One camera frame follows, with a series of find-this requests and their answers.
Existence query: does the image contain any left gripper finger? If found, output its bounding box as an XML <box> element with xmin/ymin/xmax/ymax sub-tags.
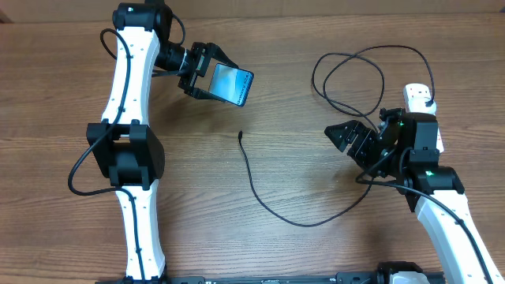
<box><xmin>192</xmin><ymin>88</ymin><xmax>233</xmax><ymax>103</ymax></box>
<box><xmin>204</xmin><ymin>43</ymin><xmax>238</xmax><ymax>72</ymax></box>

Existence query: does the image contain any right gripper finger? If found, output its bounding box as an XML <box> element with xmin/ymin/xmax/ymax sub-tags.
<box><xmin>324</xmin><ymin>120</ymin><xmax>365</xmax><ymax>152</ymax></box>
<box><xmin>347</xmin><ymin>129</ymin><xmax>373</xmax><ymax>156</ymax></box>

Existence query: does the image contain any black charging cable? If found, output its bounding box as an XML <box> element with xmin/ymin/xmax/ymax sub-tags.
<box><xmin>238</xmin><ymin>45</ymin><xmax>436</xmax><ymax>228</ymax></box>

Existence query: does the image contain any blue-screen Galaxy smartphone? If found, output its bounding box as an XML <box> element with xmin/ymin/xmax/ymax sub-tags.
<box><xmin>208</xmin><ymin>63</ymin><xmax>254</xmax><ymax>107</ymax></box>

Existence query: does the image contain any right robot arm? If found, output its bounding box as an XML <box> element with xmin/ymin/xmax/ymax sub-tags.
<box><xmin>324</xmin><ymin>108</ymin><xmax>504</xmax><ymax>283</ymax></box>

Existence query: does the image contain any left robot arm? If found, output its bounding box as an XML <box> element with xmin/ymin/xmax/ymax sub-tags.
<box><xmin>85</xmin><ymin>1</ymin><xmax>253</xmax><ymax>283</ymax></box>

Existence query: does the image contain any white charger plug adapter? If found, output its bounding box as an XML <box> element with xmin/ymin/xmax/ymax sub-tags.
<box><xmin>406</xmin><ymin>98</ymin><xmax>437</xmax><ymax>115</ymax></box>

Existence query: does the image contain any white power strip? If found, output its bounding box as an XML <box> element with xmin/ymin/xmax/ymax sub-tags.
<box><xmin>402</xmin><ymin>83</ymin><xmax>444</xmax><ymax>154</ymax></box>

